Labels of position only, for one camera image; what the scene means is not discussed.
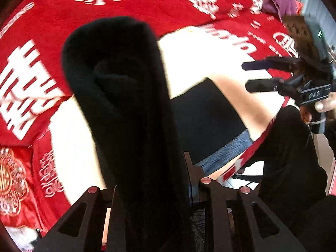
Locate purple cloth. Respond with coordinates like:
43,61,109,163
262,0,298,18

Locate black pants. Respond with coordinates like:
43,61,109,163
62,17,245,251

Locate red sofa cover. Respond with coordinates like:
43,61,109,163
1,0,297,233

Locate red embroidered cushion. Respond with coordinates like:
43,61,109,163
1,146,44,229

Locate right hand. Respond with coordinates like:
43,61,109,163
299,92,336,124

